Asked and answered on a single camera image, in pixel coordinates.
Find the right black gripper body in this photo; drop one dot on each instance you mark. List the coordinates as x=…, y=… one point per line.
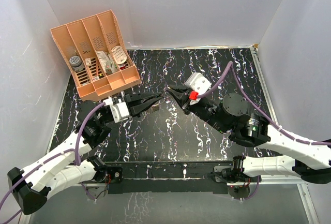
x=206, y=109

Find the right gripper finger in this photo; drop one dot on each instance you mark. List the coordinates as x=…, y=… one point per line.
x=182, y=99
x=177, y=89

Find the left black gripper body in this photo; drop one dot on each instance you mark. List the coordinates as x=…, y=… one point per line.
x=106, y=120

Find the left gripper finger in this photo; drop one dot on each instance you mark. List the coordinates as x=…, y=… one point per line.
x=138, y=110
x=143, y=98

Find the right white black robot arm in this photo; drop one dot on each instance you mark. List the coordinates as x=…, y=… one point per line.
x=236, y=116

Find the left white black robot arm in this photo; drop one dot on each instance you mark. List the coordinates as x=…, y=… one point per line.
x=63, y=167

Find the white paper packets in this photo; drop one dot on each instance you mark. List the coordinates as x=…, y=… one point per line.
x=107, y=62

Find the white oval packet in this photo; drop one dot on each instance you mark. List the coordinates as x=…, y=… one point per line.
x=119, y=55

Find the small white card box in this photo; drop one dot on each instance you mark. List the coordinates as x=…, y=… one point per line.
x=88, y=62

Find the peach plastic desk organizer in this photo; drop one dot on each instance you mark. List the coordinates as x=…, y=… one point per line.
x=84, y=37

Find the grey round tin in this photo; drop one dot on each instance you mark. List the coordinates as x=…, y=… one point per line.
x=76, y=63

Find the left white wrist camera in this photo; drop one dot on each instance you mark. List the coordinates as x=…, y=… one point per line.
x=118, y=107

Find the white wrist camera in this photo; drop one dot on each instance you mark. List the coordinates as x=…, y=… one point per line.
x=198, y=83
x=118, y=107

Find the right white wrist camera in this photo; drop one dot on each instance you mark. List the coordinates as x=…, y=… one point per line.
x=198, y=83

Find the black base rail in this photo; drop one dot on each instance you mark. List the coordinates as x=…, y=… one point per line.
x=161, y=177

